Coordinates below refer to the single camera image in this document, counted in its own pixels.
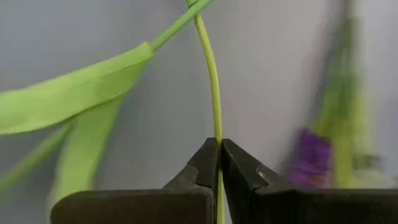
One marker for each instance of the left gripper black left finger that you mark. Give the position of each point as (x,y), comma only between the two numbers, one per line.
(140,208)

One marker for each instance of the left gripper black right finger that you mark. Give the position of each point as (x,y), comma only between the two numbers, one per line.
(295,208)

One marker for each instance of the purple artificial iris stem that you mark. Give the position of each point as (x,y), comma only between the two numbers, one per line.
(311,155)

